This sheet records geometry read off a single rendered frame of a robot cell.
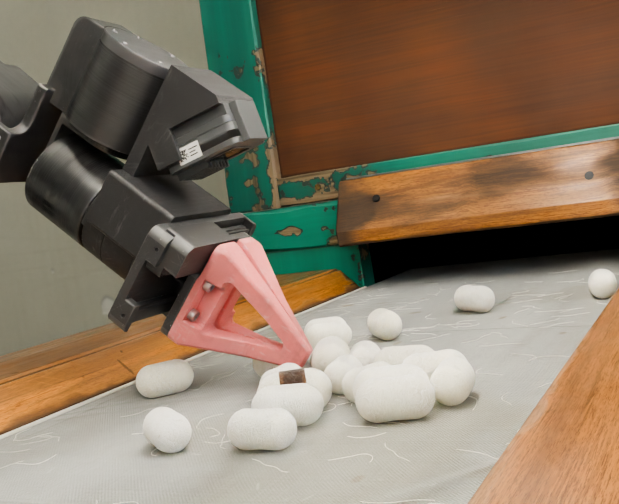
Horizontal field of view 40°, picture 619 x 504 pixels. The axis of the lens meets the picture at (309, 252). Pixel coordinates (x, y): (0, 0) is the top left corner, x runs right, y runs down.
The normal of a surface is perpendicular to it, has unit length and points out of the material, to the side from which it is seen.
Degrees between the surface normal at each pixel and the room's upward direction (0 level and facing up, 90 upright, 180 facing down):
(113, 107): 106
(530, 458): 0
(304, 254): 88
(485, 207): 66
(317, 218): 90
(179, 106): 90
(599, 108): 90
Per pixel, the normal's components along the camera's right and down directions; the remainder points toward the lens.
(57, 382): 0.53, -0.77
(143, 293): 0.78, 0.56
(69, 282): -0.41, 0.11
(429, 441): -0.15, -0.99
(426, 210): -0.46, -0.27
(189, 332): -0.11, 0.31
